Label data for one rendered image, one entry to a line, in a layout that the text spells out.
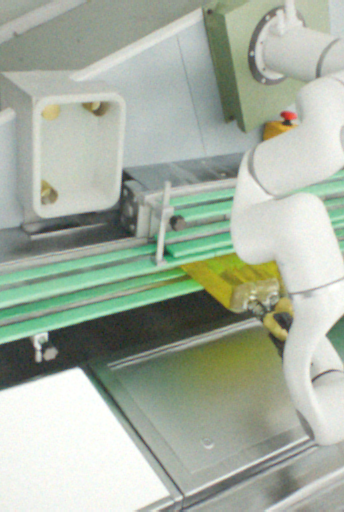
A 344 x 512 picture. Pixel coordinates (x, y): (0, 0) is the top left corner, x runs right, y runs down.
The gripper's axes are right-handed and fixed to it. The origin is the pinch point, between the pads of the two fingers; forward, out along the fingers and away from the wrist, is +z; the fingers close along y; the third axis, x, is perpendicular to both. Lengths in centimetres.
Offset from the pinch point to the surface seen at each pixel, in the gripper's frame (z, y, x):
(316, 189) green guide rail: 29.6, 13.4, -20.0
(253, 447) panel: -13.9, -12.3, 9.7
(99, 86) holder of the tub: 34, 33, 28
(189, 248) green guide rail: 20.2, 6.0, 11.5
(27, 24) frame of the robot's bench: 93, 32, 34
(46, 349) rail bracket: 7.3, -4.8, 40.5
